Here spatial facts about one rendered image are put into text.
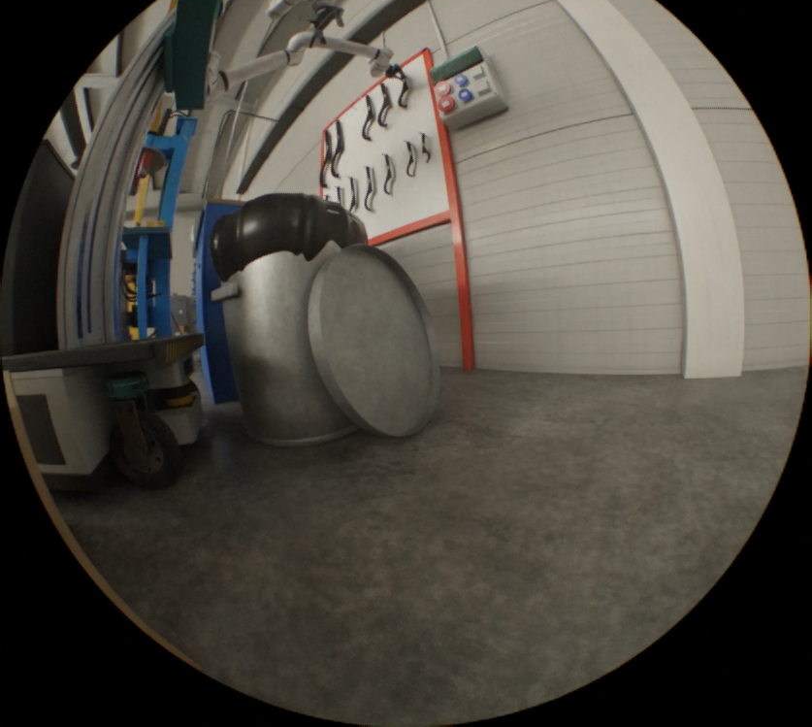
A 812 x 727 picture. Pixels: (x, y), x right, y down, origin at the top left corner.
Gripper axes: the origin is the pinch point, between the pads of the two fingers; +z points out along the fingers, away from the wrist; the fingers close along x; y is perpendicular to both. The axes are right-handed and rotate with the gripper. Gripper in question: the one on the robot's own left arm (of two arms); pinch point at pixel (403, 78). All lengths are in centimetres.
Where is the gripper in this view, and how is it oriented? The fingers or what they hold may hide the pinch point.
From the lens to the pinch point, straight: 237.0
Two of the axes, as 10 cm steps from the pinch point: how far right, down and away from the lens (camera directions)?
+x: -7.1, 1.7, 6.9
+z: 6.8, -0.8, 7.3
